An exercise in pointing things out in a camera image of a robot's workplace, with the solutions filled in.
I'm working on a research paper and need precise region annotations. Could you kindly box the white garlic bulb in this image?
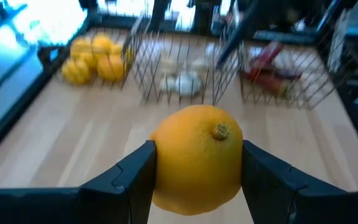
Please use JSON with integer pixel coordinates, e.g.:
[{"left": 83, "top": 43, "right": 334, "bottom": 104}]
[{"left": 175, "top": 70, "right": 203, "bottom": 96}]

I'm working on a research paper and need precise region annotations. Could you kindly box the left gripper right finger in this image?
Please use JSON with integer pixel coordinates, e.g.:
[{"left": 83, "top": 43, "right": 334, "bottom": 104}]
[{"left": 240, "top": 139, "right": 358, "bottom": 224}]

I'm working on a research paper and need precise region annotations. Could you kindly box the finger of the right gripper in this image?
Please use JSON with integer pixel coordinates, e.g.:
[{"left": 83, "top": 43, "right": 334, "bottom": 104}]
[{"left": 218, "top": 9, "right": 260, "bottom": 68}]

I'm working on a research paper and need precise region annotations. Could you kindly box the gold wire basket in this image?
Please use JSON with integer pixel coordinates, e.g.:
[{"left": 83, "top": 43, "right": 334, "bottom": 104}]
[
  {"left": 129, "top": 18, "right": 242, "bottom": 107},
  {"left": 216, "top": 9, "right": 354, "bottom": 111},
  {"left": 47, "top": 15, "right": 149, "bottom": 91}
]

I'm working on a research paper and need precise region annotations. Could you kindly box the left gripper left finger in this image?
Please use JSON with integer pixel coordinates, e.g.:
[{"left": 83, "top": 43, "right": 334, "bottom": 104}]
[{"left": 0, "top": 139, "right": 158, "bottom": 224}]

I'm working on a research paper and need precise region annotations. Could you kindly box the orange-yellow lemon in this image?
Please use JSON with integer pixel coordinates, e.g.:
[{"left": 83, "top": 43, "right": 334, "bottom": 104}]
[
  {"left": 149, "top": 105, "right": 244, "bottom": 216},
  {"left": 96, "top": 53, "right": 126, "bottom": 82}
]

